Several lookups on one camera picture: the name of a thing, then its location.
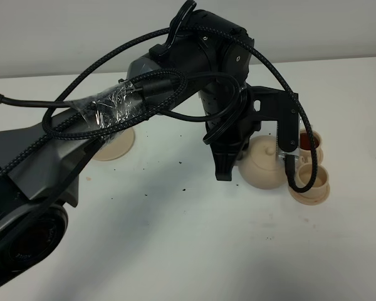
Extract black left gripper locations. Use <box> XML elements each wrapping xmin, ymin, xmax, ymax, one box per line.
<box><xmin>199</xmin><ymin>81</ymin><xmax>261</xmax><ymax>181</ymax></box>

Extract beige teapot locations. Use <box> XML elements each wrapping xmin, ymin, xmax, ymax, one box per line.
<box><xmin>238</xmin><ymin>135</ymin><xmax>286</xmax><ymax>190</ymax></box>

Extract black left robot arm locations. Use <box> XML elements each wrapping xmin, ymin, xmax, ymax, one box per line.
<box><xmin>0</xmin><ymin>4</ymin><xmax>258</xmax><ymax>286</ymax></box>

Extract beige teapot saucer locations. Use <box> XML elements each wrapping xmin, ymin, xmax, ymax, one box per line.
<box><xmin>93</xmin><ymin>128</ymin><xmax>135</xmax><ymax>161</ymax></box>

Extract far beige teacup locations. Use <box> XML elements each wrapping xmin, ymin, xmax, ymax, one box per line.
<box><xmin>299</xmin><ymin>130</ymin><xmax>322</xmax><ymax>163</ymax></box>

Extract beige teacup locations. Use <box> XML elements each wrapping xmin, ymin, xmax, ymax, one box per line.
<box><xmin>299</xmin><ymin>130</ymin><xmax>322</xmax><ymax>163</ymax></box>
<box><xmin>295</xmin><ymin>162</ymin><xmax>330</xmax><ymax>199</ymax></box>

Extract near beige teacup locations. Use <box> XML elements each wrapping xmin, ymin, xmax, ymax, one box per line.
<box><xmin>295</xmin><ymin>162</ymin><xmax>330</xmax><ymax>199</ymax></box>

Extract near beige cup saucer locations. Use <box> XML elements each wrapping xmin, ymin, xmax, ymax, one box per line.
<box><xmin>288</xmin><ymin>184</ymin><xmax>330</xmax><ymax>206</ymax></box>

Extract beige cup saucer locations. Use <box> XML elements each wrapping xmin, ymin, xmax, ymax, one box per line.
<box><xmin>288</xmin><ymin>184</ymin><xmax>330</xmax><ymax>206</ymax></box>
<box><xmin>294</xmin><ymin>147</ymin><xmax>323</xmax><ymax>167</ymax></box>

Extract far beige cup saucer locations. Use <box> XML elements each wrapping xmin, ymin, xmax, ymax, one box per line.
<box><xmin>294</xmin><ymin>147</ymin><xmax>323</xmax><ymax>167</ymax></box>

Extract loose black plug cable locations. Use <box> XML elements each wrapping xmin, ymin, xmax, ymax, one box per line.
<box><xmin>0</xmin><ymin>71</ymin><xmax>247</xmax><ymax>145</ymax></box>

